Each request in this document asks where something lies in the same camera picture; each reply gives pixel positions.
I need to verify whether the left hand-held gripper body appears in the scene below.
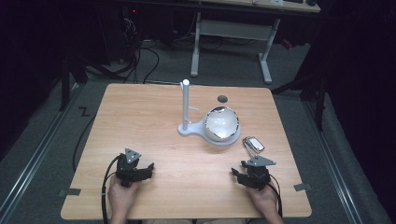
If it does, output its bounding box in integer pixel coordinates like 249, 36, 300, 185
115, 147, 145, 189

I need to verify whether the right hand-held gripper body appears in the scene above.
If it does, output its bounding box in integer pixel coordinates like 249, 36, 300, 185
240, 154, 277, 191

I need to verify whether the silver car key fob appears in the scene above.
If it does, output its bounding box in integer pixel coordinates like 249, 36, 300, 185
242, 135, 266, 158

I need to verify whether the person's right hand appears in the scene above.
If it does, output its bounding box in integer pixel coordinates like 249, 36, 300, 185
247, 182, 280, 219

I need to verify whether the person's left hand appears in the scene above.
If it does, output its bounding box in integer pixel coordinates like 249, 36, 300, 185
107, 175, 142, 219

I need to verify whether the grey tape piece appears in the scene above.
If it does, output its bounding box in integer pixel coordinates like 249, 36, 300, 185
58, 188, 82, 198
293, 182, 312, 192

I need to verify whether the black metal stand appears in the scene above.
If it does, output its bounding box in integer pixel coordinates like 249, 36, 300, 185
58, 55, 90, 112
270, 69, 329, 132

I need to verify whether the desk with white legs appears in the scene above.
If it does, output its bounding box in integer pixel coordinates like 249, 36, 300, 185
190, 0, 322, 85

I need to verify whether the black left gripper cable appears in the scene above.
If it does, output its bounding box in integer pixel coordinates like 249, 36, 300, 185
100, 154, 123, 224

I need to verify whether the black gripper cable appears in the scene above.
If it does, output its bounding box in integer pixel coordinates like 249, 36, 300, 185
100, 154, 123, 224
267, 174, 284, 218

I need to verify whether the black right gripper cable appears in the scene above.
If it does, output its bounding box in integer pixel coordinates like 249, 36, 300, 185
267, 174, 284, 218

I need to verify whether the thin black floor cable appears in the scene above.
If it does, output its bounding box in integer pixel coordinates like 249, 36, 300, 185
72, 114, 96, 173

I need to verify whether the white stand with post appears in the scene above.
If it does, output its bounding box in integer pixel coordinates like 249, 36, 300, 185
177, 78, 243, 147

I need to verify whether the metal floor rail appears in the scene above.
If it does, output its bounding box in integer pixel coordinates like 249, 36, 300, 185
302, 98, 364, 224
0, 83, 82, 218

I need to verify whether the bundle of black floor cables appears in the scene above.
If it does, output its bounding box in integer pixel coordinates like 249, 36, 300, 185
121, 17, 161, 85

